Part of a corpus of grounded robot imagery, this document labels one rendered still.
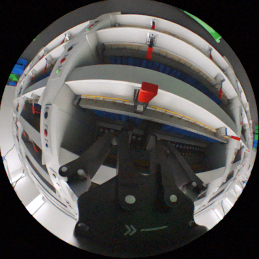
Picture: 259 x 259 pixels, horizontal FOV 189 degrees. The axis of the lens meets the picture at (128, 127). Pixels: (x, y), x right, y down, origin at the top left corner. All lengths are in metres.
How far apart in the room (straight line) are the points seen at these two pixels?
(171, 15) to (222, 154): 0.68
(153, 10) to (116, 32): 0.30
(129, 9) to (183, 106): 0.51
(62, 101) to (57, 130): 0.06
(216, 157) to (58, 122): 0.61
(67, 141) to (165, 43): 0.37
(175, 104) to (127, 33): 0.23
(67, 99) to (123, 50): 0.20
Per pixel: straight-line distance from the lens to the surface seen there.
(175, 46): 0.27
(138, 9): 0.53
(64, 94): 0.19
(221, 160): 0.49
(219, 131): 0.30
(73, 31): 0.58
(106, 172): 0.16
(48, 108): 0.22
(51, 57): 0.49
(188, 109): 0.17
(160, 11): 0.52
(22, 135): 0.90
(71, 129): 0.23
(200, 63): 0.32
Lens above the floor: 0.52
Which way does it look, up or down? 7 degrees up
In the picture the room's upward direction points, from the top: 168 degrees counter-clockwise
